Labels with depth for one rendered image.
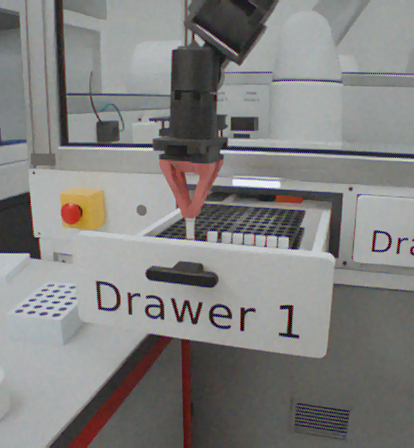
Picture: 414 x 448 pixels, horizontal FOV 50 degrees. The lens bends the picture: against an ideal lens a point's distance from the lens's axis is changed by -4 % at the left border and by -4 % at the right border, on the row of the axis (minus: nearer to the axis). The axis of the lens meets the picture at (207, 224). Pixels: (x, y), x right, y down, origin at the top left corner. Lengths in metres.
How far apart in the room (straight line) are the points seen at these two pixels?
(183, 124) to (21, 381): 0.36
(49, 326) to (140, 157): 0.36
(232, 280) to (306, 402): 0.52
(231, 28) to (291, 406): 0.71
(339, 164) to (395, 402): 0.46
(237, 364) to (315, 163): 0.42
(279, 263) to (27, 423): 0.30
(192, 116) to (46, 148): 0.47
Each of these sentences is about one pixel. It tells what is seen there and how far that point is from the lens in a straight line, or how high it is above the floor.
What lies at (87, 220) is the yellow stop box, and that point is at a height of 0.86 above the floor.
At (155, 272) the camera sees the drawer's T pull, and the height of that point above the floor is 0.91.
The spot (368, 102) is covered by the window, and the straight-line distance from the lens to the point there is 0.79.
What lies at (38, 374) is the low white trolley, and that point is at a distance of 0.60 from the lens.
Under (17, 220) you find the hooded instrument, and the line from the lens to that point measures 1.54.
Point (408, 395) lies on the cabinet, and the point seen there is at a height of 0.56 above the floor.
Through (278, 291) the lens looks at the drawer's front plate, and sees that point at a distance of 0.47.
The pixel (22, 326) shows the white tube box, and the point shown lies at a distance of 0.67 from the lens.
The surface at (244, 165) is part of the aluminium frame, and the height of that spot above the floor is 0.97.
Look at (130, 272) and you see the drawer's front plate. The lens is 0.52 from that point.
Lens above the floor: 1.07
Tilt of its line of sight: 15 degrees down
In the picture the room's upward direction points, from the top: straight up
